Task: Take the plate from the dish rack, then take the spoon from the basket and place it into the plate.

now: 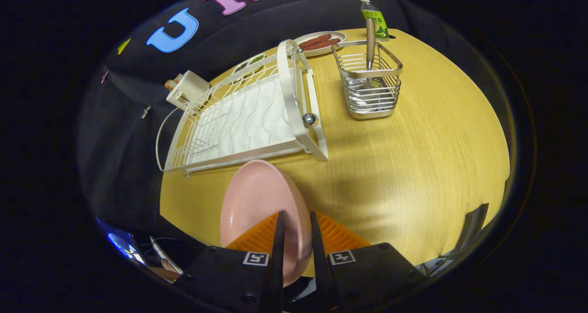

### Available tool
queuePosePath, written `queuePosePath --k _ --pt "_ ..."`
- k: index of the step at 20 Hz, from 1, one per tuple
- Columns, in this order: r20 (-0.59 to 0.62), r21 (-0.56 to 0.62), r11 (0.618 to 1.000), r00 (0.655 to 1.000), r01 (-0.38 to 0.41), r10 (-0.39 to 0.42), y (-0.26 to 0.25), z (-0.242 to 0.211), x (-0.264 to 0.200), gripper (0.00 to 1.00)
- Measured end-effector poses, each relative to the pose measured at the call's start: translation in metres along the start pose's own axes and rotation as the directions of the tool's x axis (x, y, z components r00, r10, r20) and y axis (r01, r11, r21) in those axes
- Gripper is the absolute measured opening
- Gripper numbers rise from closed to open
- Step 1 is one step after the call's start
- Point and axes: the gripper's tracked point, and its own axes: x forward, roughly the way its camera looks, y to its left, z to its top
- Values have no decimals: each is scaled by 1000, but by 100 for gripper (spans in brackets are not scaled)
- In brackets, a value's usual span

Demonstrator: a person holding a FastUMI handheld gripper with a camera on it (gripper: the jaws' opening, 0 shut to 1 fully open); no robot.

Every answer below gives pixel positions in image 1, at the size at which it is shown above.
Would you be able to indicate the silver clip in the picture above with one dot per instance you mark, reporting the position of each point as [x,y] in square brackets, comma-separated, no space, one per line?
[146,112]

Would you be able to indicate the black backdrop cloth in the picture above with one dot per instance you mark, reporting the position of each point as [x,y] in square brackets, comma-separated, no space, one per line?
[220,32]

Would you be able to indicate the white round plate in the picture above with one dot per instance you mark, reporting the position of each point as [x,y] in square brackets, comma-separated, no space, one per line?
[339,33]

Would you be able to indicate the white sectioned condiment dish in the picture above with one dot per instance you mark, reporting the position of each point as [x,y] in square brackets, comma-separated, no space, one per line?
[257,59]

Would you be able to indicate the red sausage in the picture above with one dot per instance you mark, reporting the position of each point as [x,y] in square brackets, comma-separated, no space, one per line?
[317,40]
[324,44]

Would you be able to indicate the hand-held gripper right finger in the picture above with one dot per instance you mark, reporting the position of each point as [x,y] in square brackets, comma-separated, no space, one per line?
[321,267]

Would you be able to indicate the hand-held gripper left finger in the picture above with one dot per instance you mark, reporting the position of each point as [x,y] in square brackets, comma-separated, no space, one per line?
[274,267]

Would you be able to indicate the toast slice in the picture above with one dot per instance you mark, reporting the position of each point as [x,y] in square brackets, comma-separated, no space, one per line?
[169,87]
[172,81]

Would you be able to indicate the red clip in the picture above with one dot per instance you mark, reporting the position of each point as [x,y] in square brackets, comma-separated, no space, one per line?
[104,76]

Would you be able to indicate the white dish rack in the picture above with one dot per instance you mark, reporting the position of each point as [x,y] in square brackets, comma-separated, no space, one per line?
[257,115]

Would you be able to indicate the white toaster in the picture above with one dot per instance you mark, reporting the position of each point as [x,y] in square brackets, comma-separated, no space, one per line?
[188,90]

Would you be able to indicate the green tea bottle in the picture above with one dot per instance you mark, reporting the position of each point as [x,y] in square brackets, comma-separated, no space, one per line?
[379,25]

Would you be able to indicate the pink plate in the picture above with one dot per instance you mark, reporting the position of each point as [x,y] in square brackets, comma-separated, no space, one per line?
[257,198]

